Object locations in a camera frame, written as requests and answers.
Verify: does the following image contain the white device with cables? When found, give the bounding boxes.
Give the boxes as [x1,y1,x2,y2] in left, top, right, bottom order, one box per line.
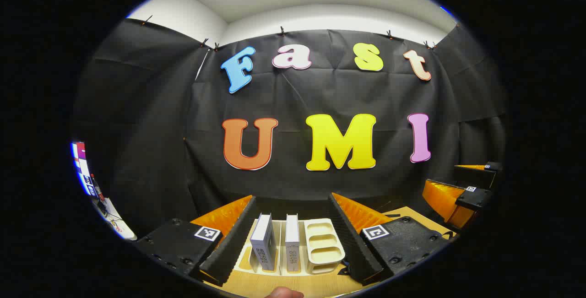
[94,196,137,241]

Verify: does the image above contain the colourful striped panel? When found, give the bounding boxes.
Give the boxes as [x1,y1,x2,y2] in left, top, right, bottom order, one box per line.
[71,141,99,198]

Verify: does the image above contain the white cover book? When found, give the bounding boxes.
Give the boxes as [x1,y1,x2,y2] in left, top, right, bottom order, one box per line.
[285,214,300,273]

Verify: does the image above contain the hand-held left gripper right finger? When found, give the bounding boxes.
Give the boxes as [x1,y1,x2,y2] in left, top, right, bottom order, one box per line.
[327,193,451,286]

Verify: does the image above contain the row of black cloth clips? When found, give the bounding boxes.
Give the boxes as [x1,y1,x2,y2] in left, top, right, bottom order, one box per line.
[140,14,461,52]

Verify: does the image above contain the grey cover book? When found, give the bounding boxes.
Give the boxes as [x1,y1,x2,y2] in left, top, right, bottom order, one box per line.
[250,213,277,272]

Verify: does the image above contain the cream plastic bookshelf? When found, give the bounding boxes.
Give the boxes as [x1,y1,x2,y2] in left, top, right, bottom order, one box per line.
[233,218,346,276]

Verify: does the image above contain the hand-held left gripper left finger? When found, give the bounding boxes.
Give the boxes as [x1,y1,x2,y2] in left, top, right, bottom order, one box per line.
[135,195,257,287]

